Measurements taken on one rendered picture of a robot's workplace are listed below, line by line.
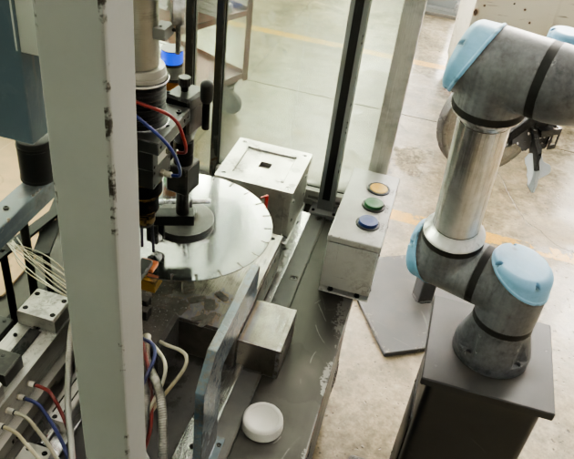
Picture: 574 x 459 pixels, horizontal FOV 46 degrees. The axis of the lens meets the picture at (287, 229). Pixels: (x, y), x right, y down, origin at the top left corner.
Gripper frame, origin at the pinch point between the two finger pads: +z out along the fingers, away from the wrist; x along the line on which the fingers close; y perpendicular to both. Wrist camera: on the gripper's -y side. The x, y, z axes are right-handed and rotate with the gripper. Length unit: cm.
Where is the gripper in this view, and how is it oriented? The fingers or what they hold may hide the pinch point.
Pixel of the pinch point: (508, 176)
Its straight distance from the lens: 168.6
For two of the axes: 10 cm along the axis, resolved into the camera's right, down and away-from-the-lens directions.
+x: -4.0, -5.9, 7.1
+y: 9.1, -1.6, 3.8
